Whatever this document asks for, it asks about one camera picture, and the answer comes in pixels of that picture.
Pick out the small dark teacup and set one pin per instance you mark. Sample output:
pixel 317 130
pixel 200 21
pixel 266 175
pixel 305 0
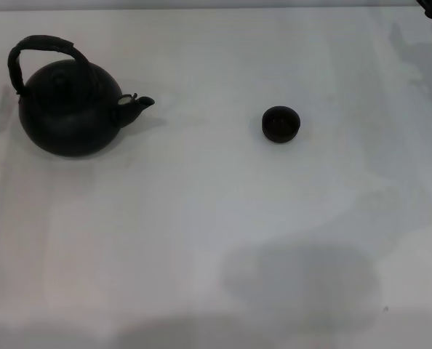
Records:
pixel 281 123

